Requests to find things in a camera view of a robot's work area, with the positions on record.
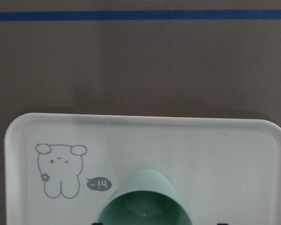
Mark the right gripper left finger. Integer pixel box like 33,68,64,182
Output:
91,222,103,225

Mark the light green cup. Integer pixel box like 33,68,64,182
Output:
96,169,192,225

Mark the cream rabbit tray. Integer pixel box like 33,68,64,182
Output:
4,113,281,225

